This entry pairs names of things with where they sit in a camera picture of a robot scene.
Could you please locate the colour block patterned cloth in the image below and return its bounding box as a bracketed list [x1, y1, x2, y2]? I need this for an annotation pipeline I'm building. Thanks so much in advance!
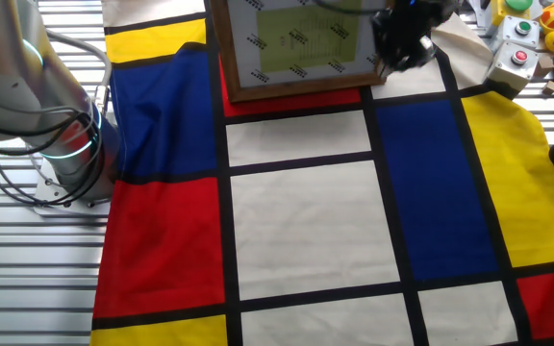
[88, 0, 554, 346]

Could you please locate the grey box with red button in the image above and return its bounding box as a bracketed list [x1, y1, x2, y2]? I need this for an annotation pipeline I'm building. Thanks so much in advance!
[483, 41, 541, 93]

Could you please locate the grey base cable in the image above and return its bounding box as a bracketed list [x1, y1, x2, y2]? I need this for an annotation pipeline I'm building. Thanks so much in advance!
[45, 29, 113, 114]

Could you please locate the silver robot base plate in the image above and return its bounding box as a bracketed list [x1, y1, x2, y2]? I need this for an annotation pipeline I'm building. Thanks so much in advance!
[33, 158, 113, 217]

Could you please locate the grey box with green button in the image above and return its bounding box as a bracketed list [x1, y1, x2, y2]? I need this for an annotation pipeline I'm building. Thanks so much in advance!
[497, 14, 541, 49]

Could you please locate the yellow box with green button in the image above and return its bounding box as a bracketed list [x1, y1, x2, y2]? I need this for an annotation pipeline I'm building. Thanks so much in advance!
[490, 0, 534, 26]

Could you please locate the small wooden block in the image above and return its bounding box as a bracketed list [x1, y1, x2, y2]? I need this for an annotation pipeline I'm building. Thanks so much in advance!
[534, 53, 554, 79]

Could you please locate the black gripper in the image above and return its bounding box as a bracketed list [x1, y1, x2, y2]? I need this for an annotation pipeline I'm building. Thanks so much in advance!
[370, 0, 457, 79]

